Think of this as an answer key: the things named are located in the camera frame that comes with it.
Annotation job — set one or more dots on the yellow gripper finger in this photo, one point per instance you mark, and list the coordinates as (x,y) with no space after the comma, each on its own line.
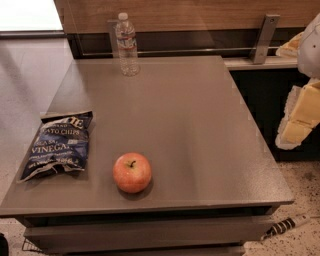
(301,115)
(290,48)

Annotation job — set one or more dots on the clear plastic water bottle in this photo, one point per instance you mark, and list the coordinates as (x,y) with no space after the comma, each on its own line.
(127,45)

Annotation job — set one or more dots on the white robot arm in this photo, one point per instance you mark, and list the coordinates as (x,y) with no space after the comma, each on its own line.
(308,57)

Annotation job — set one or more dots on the blue potato chip bag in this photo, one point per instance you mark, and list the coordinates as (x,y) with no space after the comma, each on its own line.
(61,146)

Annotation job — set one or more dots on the red apple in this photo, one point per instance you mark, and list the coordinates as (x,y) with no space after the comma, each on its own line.
(132,172)

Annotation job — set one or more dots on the grey table drawer unit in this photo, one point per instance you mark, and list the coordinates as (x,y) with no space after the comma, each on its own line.
(147,231)

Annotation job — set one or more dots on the right metal rail bracket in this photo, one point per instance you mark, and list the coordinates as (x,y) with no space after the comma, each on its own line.
(259,52)

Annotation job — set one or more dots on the metal rail bracket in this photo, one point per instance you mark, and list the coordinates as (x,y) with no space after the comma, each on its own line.
(259,52)
(112,36)

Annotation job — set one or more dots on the left metal rail bracket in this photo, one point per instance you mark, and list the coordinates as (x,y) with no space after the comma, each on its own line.
(112,36)

